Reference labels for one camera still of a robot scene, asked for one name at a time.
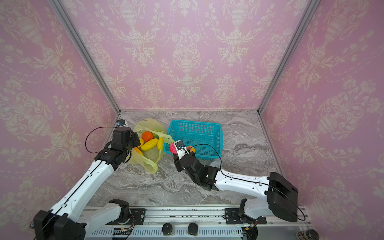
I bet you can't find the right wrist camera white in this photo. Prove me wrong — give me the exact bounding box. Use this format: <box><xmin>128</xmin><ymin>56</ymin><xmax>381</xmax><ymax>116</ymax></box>
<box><xmin>174</xmin><ymin>140</ymin><xmax>190</xmax><ymax>160</ymax></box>

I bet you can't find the black knob right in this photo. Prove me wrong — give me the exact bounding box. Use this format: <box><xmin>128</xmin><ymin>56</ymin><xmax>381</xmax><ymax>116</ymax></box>
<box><xmin>188</xmin><ymin>223</ymin><xmax>199</xmax><ymax>236</ymax></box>

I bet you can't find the black knob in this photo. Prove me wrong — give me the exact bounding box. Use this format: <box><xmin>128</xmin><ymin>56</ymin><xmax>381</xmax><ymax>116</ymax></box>
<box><xmin>188</xmin><ymin>223</ymin><xmax>199</xmax><ymax>236</ymax></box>
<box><xmin>162</xmin><ymin>223</ymin><xmax>174</xmax><ymax>236</ymax></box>

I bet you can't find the yellow-green plastic bag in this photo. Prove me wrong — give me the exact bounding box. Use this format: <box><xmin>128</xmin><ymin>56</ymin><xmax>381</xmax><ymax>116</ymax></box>
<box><xmin>129</xmin><ymin>118</ymin><xmax>174</xmax><ymax>174</ymax></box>

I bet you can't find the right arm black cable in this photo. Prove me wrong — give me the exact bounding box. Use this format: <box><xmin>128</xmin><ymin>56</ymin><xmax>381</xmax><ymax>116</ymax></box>
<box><xmin>187</xmin><ymin>143</ymin><xmax>307</xmax><ymax>222</ymax></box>

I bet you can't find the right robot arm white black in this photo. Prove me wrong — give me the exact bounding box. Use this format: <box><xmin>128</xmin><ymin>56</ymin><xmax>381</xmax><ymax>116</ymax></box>
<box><xmin>173</xmin><ymin>151</ymin><xmax>299</xmax><ymax>224</ymax></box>

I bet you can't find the aluminium frame post left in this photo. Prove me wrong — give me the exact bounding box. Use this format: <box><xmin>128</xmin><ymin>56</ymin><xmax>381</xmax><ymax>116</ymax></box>
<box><xmin>48</xmin><ymin>0</ymin><xmax>121</xmax><ymax>115</ymax></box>

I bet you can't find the circuit board with wires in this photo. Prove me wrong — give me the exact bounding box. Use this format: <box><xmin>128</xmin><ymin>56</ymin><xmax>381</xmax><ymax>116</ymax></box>
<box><xmin>113</xmin><ymin>228</ymin><xmax>133</xmax><ymax>237</ymax></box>

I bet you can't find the yellow toy banana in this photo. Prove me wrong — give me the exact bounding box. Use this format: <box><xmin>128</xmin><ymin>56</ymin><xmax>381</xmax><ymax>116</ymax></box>
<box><xmin>157</xmin><ymin>137</ymin><xmax>164</xmax><ymax>151</ymax></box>

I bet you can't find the aluminium frame post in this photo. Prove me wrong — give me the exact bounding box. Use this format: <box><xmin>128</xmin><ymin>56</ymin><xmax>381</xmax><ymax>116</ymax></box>
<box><xmin>258</xmin><ymin>0</ymin><xmax>321</xmax><ymax>116</ymax></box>
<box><xmin>48</xmin><ymin>0</ymin><xmax>121</xmax><ymax>115</ymax></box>

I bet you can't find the pink toy fruit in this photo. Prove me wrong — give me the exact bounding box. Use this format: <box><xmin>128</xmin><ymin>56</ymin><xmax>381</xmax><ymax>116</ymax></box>
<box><xmin>170</xmin><ymin>142</ymin><xmax>177</xmax><ymax>155</ymax></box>

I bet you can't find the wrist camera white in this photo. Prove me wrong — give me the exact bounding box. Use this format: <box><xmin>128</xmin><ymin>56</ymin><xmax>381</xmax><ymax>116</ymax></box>
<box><xmin>174</xmin><ymin>140</ymin><xmax>190</xmax><ymax>160</ymax></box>
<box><xmin>116</xmin><ymin>119</ymin><xmax>128</xmax><ymax>128</ymax></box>

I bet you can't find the teal plastic basket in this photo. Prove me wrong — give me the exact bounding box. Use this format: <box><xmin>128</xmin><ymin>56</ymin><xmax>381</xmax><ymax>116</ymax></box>
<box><xmin>167</xmin><ymin>120</ymin><xmax>223</xmax><ymax>161</ymax></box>

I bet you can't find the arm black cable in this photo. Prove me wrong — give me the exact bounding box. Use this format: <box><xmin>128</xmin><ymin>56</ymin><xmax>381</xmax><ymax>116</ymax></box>
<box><xmin>84</xmin><ymin>126</ymin><xmax>133</xmax><ymax>164</ymax></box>
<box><xmin>187</xmin><ymin>143</ymin><xmax>307</xmax><ymax>222</ymax></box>

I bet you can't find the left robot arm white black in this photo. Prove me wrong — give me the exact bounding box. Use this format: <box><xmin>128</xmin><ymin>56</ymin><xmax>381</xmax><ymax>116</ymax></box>
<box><xmin>32</xmin><ymin>126</ymin><xmax>141</xmax><ymax>240</ymax></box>

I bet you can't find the yellow toy corn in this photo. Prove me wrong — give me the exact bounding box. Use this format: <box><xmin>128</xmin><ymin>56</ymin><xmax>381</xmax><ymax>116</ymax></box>
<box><xmin>141</xmin><ymin>139</ymin><xmax>159</xmax><ymax>151</ymax></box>

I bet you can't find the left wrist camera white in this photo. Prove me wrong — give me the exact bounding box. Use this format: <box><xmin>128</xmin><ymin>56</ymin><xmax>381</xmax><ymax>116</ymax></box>
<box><xmin>116</xmin><ymin>119</ymin><xmax>128</xmax><ymax>128</ymax></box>

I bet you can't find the aluminium frame post right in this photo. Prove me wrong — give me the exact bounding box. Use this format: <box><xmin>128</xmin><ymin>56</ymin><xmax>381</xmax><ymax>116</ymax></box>
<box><xmin>258</xmin><ymin>0</ymin><xmax>321</xmax><ymax>116</ymax></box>

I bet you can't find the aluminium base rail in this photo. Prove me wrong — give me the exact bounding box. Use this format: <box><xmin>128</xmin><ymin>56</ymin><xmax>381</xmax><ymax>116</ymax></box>
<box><xmin>87</xmin><ymin>205</ymin><xmax>312</xmax><ymax>240</ymax></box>

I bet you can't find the orange toy fruit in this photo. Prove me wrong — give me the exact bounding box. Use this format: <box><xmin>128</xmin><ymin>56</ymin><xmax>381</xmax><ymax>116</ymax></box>
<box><xmin>142</xmin><ymin>131</ymin><xmax>154</xmax><ymax>142</ymax></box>

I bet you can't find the dark jar bottom right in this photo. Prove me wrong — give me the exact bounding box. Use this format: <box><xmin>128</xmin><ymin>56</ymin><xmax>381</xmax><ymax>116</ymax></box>
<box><xmin>296</xmin><ymin>229</ymin><xmax>320</xmax><ymax>240</ymax></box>

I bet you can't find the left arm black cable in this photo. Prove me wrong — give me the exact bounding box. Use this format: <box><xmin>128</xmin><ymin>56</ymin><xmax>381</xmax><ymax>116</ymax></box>
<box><xmin>84</xmin><ymin>126</ymin><xmax>133</xmax><ymax>164</ymax></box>

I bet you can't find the black knob left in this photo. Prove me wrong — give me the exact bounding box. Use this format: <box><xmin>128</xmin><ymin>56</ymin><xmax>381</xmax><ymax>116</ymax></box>
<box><xmin>162</xmin><ymin>223</ymin><xmax>174</xmax><ymax>236</ymax></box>

